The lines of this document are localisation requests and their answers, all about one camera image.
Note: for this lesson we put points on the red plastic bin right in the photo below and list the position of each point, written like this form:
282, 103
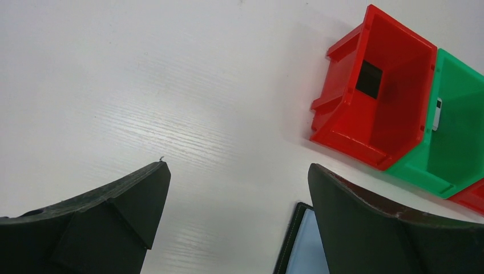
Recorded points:
471, 197

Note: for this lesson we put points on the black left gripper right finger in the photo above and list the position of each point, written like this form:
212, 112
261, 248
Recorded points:
364, 232

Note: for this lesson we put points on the black card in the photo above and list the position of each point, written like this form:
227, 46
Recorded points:
369, 79

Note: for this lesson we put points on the silver magnetic stripe card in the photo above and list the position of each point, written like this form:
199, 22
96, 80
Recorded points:
437, 114

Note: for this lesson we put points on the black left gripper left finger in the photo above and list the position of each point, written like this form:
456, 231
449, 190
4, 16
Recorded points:
106, 230

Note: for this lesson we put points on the red plastic bin left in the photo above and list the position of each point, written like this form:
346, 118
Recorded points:
377, 132

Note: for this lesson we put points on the green plastic bin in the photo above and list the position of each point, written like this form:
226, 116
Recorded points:
450, 159

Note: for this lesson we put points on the black leather card holder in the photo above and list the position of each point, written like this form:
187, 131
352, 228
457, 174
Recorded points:
302, 249

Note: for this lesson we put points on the red plastic bin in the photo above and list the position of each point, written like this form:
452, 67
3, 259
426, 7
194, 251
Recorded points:
471, 197
377, 132

